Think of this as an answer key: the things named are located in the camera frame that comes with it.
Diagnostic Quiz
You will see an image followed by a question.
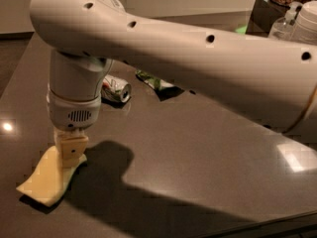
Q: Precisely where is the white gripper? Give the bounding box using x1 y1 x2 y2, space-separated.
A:
47 91 101 168

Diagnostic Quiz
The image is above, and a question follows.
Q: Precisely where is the yellow sponge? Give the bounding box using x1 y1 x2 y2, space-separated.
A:
16 146 87 207

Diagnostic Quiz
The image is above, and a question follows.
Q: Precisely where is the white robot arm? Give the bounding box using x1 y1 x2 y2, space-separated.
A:
30 0 317 148

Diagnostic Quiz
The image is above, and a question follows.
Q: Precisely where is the silver green soda can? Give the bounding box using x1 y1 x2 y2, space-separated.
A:
101 74 132 103

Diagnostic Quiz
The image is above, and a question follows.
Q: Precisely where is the crumpled green chip bag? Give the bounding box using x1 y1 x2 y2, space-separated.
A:
136 69 173 91

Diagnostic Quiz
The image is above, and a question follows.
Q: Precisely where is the black side cabinet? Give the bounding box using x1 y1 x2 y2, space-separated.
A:
246 0 287 37

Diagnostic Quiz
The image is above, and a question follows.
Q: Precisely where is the clear plastic bottle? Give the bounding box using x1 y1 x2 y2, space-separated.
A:
268 2 303 41

